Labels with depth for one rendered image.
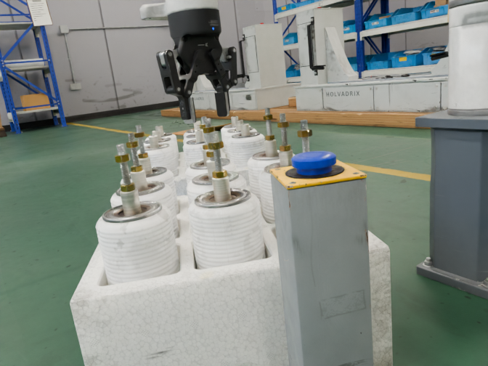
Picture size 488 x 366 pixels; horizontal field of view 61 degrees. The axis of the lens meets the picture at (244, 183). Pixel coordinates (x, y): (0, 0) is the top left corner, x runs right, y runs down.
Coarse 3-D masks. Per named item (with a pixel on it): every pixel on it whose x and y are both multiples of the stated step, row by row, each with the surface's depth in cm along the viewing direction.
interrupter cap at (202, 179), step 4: (228, 172) 69; (232, 172) 68; (236, 172) 68; (196, 176) 68; (200, 176) 68; (204, 176) 68; (232, 176) 66; (236, 176) 65; (192, 180) 66; (196, 180) 66; (200, 180) 65; (204, 180) 66; (208, 180) 66; (232, 180) 64; (196, 184) 64; (200, 184) 64; (204, 184) 63; (208, 184) 63; (212, 184) 63
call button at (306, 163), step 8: (304, 152) 39; (312, 152) 39; (320, 152) 38; (328, 152) 38; (296, 160) 37; (304, 160) 36; (312, 160) 36; (320, 160) 36; (328, 160) 36; (296, 168) 38; (304, 168) 36; (312, 168) 36; (320, 168) 37; (328, 168) 37
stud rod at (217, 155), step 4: (212, 132) 53; (216, 132) 53; (212, 136) 53; (216, 136) 53; (212, 140) 53; (216, 140) 53; (216, 152) 53; (220, 152) 54; (216, 156) 54; (220, 156) 54; (216, 160) 54; (220, 160) 54; (216, 164) 54; (220, 164) 54; (216, 168) 54; (220, 168) 54
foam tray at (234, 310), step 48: (96, 288) 50; (144, 288) 49; (192, 288) 49; (240, 288) 50; (384, 288) 53; (96, 336) 49; (144, 336) 50; (192, 336) 51; (240, 336) 52; (384, 336) 55
